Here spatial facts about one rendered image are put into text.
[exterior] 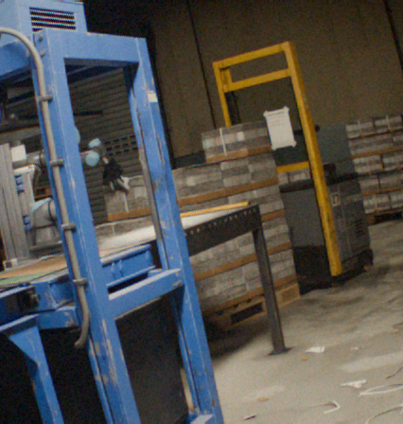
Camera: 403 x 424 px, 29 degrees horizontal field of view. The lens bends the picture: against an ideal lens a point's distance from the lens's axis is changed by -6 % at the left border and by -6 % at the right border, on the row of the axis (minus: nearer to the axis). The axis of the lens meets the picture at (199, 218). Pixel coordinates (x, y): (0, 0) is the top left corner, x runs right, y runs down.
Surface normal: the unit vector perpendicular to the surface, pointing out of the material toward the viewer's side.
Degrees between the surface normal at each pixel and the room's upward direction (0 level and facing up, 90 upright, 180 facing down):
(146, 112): 90
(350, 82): 90
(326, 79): 90
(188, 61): 90
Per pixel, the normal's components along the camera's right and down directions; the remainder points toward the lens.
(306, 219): -0.64, 0.17
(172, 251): -0.40, 0.13
